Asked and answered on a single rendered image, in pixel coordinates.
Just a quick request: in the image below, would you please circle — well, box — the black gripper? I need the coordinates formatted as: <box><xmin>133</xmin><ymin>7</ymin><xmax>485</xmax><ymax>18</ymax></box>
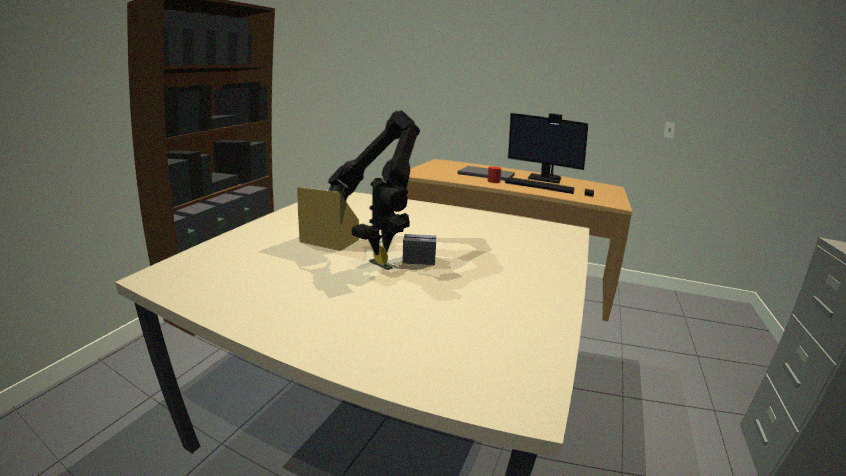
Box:
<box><xmin>352</xmin><ymin>204</ymin><xmax>395</xmax><ymax>256</ymax></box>

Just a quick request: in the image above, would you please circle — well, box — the thin gold coin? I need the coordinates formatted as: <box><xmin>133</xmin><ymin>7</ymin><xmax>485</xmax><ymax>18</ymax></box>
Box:
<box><xmin>373</xmin><ymin>245</ymin><xmax>388</xmax><ymax>265</ymax></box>

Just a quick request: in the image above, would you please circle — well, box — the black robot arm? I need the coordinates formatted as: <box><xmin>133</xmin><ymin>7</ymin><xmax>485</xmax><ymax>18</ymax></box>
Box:
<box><xmin>328</xmin><ymin>110</ymin><xmax>420</xmax><ymax>234</ymax></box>

